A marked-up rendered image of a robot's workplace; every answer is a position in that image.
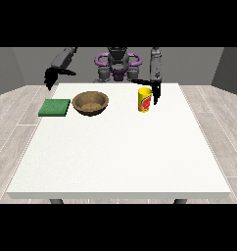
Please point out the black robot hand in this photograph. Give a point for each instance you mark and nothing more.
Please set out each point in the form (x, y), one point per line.
(155, 87)
(52, 77)

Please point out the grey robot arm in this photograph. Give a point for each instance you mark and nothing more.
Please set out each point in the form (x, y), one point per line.
(62, 59)
(155, 65)

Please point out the yellow cup with melon print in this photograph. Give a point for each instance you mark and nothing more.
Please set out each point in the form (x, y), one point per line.
(144, 100)

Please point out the green square pad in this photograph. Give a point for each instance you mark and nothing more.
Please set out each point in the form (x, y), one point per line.
(54, 107)

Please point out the brown wooden bowl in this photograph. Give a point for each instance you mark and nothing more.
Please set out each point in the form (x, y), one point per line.
(90, 103)

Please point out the grey robot trunk purple rings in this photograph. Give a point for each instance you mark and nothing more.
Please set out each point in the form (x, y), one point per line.
(117, 68)

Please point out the dark table leg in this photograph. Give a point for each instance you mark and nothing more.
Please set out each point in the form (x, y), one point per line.
(56, 201)
(180, 201)

